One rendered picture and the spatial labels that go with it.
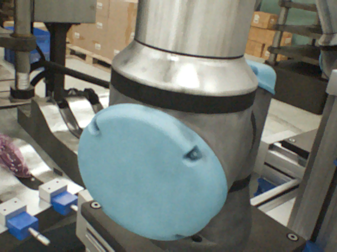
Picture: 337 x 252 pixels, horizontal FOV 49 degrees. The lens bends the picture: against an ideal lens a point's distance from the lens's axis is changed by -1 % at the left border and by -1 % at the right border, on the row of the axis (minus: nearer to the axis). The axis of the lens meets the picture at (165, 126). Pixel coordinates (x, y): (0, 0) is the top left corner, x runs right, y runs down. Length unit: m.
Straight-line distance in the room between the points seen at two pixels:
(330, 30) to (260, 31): 6.82
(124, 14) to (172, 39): 4.59
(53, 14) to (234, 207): 1.40
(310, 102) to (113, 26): 2.62
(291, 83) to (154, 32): 4.65
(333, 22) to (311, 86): 3.87
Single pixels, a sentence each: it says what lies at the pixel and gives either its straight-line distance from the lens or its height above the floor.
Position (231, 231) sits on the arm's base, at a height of 1.08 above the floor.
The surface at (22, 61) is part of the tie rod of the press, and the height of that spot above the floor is 0.94.
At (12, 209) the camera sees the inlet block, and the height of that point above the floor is 0.88.
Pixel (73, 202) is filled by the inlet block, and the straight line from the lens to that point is 0.84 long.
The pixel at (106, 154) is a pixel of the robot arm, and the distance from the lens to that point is 0.27.
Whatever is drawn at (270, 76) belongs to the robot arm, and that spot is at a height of 1.26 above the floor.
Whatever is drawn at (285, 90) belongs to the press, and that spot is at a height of 0.15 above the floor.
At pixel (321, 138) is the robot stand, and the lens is 0.60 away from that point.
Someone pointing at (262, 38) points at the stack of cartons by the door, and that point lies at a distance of 7.71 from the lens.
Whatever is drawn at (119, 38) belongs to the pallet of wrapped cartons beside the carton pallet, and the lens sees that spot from 4.93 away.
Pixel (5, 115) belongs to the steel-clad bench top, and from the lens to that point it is 1.43.
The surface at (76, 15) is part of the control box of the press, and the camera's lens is 1.77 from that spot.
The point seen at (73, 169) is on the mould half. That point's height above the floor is 0.84.
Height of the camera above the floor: 1.35
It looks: 23 degrees down
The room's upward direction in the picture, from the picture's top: 9 degrees clockwise
